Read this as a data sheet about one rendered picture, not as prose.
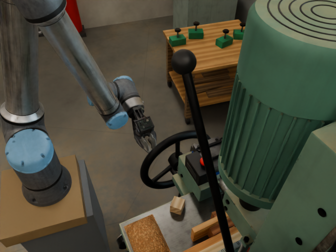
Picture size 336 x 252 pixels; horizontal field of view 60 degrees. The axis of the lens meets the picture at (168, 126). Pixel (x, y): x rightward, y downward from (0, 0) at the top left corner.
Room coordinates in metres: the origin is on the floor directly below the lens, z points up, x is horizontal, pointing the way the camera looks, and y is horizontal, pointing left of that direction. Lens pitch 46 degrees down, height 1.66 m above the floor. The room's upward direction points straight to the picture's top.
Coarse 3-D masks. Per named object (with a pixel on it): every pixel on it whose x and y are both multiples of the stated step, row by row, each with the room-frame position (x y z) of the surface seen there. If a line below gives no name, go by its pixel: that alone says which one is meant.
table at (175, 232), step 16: (176, 176) 0.53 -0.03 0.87; (192, 192) 0.45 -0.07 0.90; (160, 208) 0.40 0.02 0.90; (192, 208) 0.40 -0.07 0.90; (208, 208) 0.40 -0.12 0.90; (160, 224) 0.35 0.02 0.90; (176, 224) 0.35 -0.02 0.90; (192, 224) 0.35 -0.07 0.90; (128, 240) 0.31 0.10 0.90; (176, 240) 0.31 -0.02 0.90
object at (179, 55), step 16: (176, 64) 0.33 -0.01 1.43; (192, 64) 0.33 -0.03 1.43; (192, 80) 0.32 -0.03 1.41; (192, 96) 0.31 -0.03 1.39; (192, 112) 0.30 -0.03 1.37; (208, 144) 0.27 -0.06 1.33; (208, 160) 0.26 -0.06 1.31; (208, 176) 0.24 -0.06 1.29; (224, 224) 0.20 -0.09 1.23; (224, 240) 0.19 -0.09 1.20
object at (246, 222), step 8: (224, 192) 0.35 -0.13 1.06; (224, 200) 0.35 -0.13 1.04; (232, 200) 0.33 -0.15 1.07; (224, 208) 0.34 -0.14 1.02; (232, 208) 0.32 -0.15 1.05; (240, 208) 0.31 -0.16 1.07; (232, 216) 0.31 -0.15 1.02; (240, 216) 0.30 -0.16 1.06; (248, 216) 0.29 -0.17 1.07; (256, 216) 0.29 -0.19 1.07; (264, 216) 0.29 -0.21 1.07; (240, 224) 0.29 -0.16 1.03; (248, 224) 0.27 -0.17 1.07; (256, 224) 0.27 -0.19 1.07; (240, 232) 0.28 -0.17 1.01; (248, 232) 0.27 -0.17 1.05; (256, 232) 0.25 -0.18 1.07
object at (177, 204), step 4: (176, 196) 0.42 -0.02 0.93; (172, 200) 0.41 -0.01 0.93; (176, 200) 0.41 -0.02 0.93; (180, 200) 0.41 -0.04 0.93; (184, 200) 0.41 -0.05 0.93; (172, 204) 0.39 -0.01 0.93; (176, 204) 0.39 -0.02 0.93; (180, 204) 0.39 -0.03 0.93; (172, 208) 0.39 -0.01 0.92; (176, 208) 0.38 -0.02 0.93; (180, 208) 0.38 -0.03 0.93; (176, 212) 0.38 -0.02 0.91; (180, 212) 0.38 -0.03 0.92
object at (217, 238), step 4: (232, 228) 0.32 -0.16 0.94; (220, 232) 0.31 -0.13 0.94; (212, 236) 0.30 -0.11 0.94; (216, 236) 0.30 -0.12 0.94; (220, 236) 0.30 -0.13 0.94; (204, 240) 0.29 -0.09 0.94; (208, 240) 0.29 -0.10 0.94; (212, 240) 0.29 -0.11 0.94; (216, 240) 0.29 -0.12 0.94; (220, 240) 0.29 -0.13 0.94; (196, 244) 0.28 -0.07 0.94; (200, 244) 0.28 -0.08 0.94; (204, 244) 0.28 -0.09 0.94; (208, 244) 0.28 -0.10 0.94; (212, 244) 0.28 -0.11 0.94; (188, 248) 0.27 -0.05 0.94; (192, 248) 0.27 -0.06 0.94; (196, 248) 0.27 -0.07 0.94; (200, 248) 0.27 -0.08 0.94; (204, 248) 0.27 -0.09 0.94
